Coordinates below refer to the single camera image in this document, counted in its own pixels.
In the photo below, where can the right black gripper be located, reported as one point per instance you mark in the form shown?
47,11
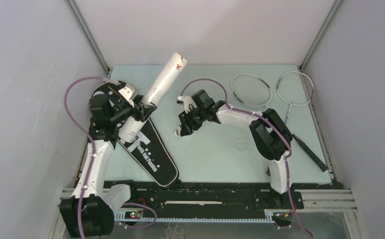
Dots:
187,125

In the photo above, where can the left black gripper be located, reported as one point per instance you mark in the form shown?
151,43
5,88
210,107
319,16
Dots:
144,110

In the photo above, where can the white shuttlecock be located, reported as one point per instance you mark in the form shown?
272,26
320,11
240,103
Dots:
178,133

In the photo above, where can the white shuttlecock tube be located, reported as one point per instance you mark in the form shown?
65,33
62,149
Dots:
160,86

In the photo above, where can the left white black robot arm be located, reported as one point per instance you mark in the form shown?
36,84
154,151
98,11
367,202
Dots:
89,212

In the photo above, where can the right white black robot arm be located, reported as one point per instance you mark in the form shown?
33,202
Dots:
270,134

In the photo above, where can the left white badminton racket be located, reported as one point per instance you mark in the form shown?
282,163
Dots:
255,92

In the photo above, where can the white badminton racket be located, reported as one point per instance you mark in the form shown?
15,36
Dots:
297,89
255,92

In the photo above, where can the right white badminton racket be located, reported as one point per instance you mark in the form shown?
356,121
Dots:
297,89

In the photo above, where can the black racket cover bag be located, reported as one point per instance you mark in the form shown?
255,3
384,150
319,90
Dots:
148,148

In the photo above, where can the clear round tube lid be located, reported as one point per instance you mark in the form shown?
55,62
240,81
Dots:
240,144

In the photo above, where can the left electronics board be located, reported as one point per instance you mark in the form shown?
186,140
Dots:
133,215

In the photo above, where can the electronics board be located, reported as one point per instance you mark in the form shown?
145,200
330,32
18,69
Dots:
133,215
282,221

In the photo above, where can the right electronics board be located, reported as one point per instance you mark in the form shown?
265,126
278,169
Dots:
282,221

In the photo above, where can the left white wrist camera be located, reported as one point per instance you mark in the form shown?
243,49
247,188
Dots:
128,92

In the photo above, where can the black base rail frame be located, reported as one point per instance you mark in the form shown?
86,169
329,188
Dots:
229,202

